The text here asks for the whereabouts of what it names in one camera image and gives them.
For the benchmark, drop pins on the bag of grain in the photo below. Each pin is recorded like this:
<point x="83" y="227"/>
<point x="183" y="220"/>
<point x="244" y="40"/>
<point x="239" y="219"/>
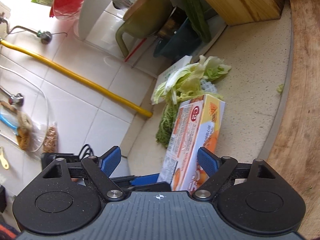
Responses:
<point x="50" y="143"/>

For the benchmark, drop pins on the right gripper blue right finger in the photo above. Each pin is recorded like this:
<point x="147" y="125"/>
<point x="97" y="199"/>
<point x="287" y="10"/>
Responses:
<point x="208" y="161"/>

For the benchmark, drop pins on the white foam fruit net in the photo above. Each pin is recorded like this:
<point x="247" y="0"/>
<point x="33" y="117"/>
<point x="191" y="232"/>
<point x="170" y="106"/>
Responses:
<point x="207" y="86"/>

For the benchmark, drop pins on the white dish rack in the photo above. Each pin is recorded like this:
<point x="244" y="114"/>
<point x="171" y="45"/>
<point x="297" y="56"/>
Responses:
<point x="97" y="25"/>

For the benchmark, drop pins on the napa cabbage leaves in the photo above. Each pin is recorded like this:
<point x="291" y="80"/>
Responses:
<point x="183" y="85"/>

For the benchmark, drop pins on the blue handled brush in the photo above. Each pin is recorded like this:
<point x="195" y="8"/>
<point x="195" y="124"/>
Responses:
<point x="9" y="124"/>

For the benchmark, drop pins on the teal plastic basin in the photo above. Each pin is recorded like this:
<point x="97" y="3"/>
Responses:
<point x="182" y="43"/>

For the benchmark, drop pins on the orange white food carton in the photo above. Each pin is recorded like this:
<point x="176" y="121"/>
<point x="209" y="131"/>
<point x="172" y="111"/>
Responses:
<point x="197" y="125"/>

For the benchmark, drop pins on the olive green colander bowl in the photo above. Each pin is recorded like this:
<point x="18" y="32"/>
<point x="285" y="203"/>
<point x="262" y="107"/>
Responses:
<point x="143" y="19"/>

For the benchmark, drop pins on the steel pot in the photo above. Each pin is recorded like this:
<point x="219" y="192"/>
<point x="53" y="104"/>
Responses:
<point x="174" y="22"/>

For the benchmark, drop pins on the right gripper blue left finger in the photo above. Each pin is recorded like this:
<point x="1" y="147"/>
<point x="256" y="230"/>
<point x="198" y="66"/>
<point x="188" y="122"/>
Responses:
<point x="109" y="161"/>

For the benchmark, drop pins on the green pepper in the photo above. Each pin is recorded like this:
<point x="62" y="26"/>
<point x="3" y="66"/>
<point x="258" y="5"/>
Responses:
<point x="195" y="13"/>

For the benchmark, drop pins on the wooden cutting board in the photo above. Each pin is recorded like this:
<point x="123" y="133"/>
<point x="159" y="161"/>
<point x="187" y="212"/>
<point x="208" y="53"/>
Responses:
<point x="295" y="152"/>

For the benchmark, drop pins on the wooden handled brush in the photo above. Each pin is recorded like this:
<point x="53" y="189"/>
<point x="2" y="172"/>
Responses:
<point x="24" y="127"/>

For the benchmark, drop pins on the red handled utensil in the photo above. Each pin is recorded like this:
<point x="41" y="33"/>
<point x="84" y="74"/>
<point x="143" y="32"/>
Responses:
<point x="135" y="49"/>

